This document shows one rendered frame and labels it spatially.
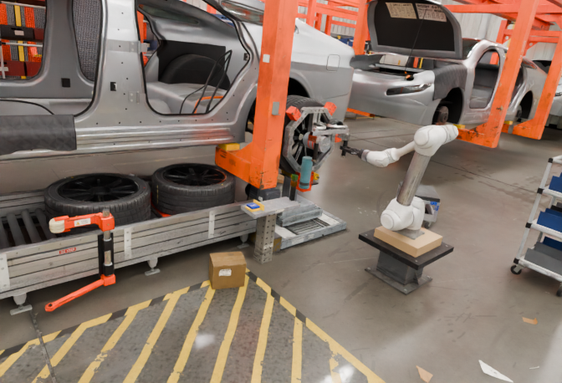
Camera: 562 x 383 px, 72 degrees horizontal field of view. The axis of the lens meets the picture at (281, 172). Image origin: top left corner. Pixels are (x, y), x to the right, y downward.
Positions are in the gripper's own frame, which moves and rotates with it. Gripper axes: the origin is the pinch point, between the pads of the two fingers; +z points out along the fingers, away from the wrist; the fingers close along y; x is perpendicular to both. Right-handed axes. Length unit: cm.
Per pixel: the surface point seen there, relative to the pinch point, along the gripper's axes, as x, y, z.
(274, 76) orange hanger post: 53, -71, 14
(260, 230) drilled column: -57, -80, 1
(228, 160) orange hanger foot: -21, -73, 60
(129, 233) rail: -48, -168, 22
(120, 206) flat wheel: -34, -169, 34
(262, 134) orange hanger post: 11, -73, 19
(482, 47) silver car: 109, 395, 85
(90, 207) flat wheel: -33, -186, 37
